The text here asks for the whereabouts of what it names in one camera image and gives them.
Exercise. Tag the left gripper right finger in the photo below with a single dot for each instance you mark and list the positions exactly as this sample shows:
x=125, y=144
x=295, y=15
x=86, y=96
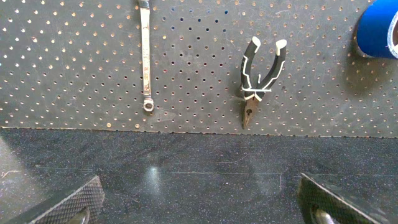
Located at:
x=332, y=205

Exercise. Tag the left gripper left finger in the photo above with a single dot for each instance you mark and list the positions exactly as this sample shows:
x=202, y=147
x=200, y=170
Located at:
x=77, y=202

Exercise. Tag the black and white pliers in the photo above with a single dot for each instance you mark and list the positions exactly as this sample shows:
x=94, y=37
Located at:
x=247, y=71

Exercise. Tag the wrench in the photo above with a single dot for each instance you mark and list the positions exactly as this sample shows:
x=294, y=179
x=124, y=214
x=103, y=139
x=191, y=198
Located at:
x=145, y=56

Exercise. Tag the roll of blue tape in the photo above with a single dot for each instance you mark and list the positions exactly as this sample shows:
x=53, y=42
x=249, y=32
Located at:
x=373, y=31

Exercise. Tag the black pegboard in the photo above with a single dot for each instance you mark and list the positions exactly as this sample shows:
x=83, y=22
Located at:
x=199, y=77

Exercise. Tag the metal hook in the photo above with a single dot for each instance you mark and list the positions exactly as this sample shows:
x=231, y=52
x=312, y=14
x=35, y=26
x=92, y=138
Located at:
x=256, y=90

